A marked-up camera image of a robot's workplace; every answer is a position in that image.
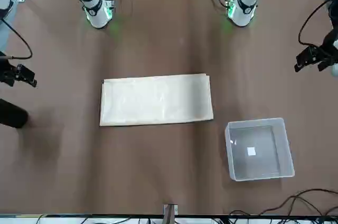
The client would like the black vase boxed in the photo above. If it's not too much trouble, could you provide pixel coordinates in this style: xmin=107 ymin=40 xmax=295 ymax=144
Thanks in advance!
xmin=0 ymin=99 xmax=29 ymax=129

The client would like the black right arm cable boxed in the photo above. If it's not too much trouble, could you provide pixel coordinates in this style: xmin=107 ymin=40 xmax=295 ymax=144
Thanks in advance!
xmin=0 ymin=17 xmax=33 ymax=60

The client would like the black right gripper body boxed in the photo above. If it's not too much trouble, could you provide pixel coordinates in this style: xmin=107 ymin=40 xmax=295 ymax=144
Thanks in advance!
xmin=0 ymin=55 xmax=18 ymax=87

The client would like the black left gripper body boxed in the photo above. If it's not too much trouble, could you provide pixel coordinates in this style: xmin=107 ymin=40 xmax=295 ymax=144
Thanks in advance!
xmin=315 ymin=30 xmax=338 ymax=65

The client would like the cream-colored tablecloth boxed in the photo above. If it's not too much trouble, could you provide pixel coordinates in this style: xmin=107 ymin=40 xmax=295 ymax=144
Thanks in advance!
xmin=99 ymin=73 xmax=214 ymax=127

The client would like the aluminium camera post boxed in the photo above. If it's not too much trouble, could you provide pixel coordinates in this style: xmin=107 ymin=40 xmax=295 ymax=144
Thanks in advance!
xmin=163 ymin=204 xmax=179 ymax=224

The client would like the clear plastic box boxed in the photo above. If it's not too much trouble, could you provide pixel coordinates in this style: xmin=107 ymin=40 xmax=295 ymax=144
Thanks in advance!
xmin=224 ymin=117 xmax=295 ymax=182

